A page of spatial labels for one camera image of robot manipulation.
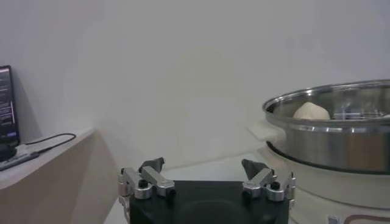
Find white steamed baozi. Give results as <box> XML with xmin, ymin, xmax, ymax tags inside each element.
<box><xmin>292</xmin><ymin>102</ymin><xmax>332</xmax><ymax>121</ymax></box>

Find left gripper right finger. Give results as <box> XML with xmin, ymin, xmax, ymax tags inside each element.
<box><xmin>240</xmin><ymin>158</ymin><xmax>297</xmax><ymax>203</ymax></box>

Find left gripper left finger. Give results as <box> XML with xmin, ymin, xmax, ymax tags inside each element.
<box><xmin>118</xmin><ymin>156</ymin><xmax>177</xmax><ymax>201</ymax></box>

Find black computer mouse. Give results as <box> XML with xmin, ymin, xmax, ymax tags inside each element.
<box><xmin>0</xmin><ymin>144</ymin><xmax>18</xmax><ymax>163</ymax></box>

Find black laptop beside mouse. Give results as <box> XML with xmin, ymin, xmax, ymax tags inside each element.
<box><xmin>0</xmin><ymin>65</ymin><xmax>21</xmax><ymax>147</ymax></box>

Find white side table with mouse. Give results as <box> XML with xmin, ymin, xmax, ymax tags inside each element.
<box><xmin>0</xmin><ymin>129</ymin><xmax>119</xmax><ymax>224</ymax></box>

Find perforated steel steamer basket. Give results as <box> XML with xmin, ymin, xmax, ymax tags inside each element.
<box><xmin>262</xmin><ymin>79</ymin><xmax>390</xmax><ymax>176</ymax></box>

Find steel steamer pot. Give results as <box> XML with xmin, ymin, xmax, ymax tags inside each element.
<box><xmin>247</xmin><ymin>120</ymin><xmax>390</xmax><ymax>224</ymax></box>

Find thin black usb cable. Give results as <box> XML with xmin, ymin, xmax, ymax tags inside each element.
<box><xmin>19</xmin><ymin>133</ymin><xmax>77</xmax><ymax>155</ymax></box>

